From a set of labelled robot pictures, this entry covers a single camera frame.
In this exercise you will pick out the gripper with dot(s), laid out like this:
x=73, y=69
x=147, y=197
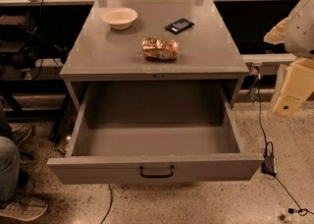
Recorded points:
x=301, y=34

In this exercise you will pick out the grey top drawer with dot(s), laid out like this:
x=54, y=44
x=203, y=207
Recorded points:
x=121, y=126

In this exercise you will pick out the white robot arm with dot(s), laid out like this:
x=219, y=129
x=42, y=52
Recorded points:
x=300, y=30

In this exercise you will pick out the grey metal drawer cabinet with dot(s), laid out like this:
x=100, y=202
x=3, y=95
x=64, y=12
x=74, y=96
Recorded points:
x=206, y=50

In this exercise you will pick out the black calculator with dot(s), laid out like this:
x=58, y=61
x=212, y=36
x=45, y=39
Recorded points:
x=179, y=26

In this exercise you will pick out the golden foil snack bag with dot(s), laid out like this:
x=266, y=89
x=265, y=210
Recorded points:
x=161, y=49

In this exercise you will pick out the black power adapter on floor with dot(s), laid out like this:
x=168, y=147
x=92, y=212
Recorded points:
x=269, y=166

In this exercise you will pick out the white paper bowl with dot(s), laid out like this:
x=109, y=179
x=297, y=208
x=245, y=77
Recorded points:
x=119, y=18

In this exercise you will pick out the dark equipment on left shelf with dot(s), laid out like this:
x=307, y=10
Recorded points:
x=23, y=48

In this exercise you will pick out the person leg in jeans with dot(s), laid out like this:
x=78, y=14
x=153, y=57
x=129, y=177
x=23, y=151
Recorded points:
x=9, y=161

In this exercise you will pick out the white sneaker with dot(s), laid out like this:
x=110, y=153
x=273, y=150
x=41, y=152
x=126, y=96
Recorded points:
x=25, y=208

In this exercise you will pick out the black top drawer handle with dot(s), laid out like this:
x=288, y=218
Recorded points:
x=156, y=173

